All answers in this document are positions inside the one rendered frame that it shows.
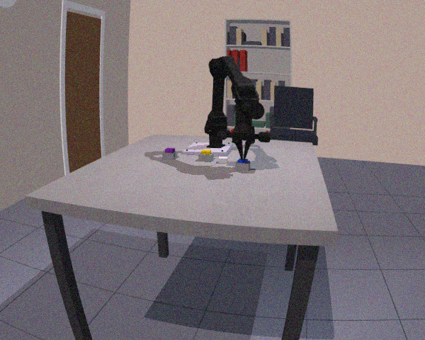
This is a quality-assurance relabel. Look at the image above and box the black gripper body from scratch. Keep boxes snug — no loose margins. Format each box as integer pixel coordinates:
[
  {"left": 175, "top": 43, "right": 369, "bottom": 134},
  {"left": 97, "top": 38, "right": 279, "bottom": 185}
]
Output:
[{"left": 216, "top": 116, "right": 271, "bottom": 142}]

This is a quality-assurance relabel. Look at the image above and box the purple button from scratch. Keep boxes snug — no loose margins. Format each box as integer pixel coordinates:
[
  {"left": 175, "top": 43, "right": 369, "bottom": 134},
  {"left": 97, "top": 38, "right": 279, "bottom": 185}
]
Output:
[{"left": 162, "top": 147, "right": 177, "bottom": 159}]

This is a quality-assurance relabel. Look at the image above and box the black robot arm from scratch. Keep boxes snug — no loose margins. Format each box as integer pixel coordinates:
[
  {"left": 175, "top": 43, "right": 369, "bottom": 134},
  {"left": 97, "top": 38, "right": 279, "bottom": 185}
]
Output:
[{"left": 204, "top": 56, "right": 264, "bottom": 148}]

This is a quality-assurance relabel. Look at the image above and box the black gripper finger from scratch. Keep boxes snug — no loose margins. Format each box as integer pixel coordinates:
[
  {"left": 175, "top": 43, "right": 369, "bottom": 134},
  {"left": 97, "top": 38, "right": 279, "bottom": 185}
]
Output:
[
  {"left": 232, "top": 140, "right": 243, "bottom": 160},
  {"left": 244, "top": 140, "right": 255, "bottom": 160}
]

